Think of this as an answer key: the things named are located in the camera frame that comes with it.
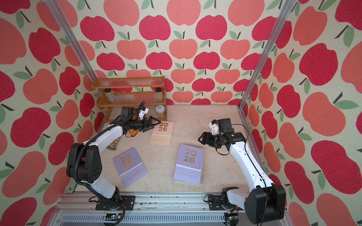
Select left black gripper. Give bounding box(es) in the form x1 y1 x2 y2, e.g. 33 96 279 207
129 116 161 131

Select pink calendar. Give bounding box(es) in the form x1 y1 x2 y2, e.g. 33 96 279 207
150 121 174 146

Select purple calendar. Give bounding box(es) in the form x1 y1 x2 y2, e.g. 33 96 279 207
113 147 148 187
174 180 200 186
173 144 204 184

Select purple calendar back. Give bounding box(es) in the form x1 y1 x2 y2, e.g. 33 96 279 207
174 180 200 186

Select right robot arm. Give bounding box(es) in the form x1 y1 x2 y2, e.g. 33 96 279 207
198 118 286 226

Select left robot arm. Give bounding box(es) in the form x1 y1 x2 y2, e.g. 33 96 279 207
67 102 161 203

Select yellow pull-tab can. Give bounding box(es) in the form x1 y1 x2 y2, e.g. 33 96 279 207
155 105 166 117

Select orange snack bag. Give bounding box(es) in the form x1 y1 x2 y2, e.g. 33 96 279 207
128 130 139 137

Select right glass spice jar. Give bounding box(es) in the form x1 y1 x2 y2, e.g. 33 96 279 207
156 87 163 102

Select glass spice jar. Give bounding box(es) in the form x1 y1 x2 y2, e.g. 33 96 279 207
156 87 163 102
104 88 116 102

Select wooden three-tier shelf rack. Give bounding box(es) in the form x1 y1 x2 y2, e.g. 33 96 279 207
91 76 167 122

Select green snack bag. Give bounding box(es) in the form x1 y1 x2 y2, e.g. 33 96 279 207
107 139 119 150

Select left glass spice jar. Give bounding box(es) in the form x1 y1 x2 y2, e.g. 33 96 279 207
104 88 116 102

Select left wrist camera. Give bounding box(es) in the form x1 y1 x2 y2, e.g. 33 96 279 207
138 107 149 120

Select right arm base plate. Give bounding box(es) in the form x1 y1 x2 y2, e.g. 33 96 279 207
203 194 243 212

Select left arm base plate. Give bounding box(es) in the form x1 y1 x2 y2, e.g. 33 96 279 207
95 195 135 211

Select black corrugated cable hose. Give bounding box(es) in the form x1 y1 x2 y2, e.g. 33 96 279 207
74 101 146 226

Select front aluminium rail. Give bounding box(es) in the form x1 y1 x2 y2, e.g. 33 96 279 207
47 192 251 226

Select left aluminium frame post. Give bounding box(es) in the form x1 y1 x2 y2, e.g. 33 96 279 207
45 1 97 82

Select aluminium frame post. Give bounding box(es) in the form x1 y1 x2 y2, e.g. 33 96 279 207
238 0 297 110
45 1 97 82

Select right aluminium frame post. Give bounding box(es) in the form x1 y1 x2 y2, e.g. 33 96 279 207
238 0 297 110

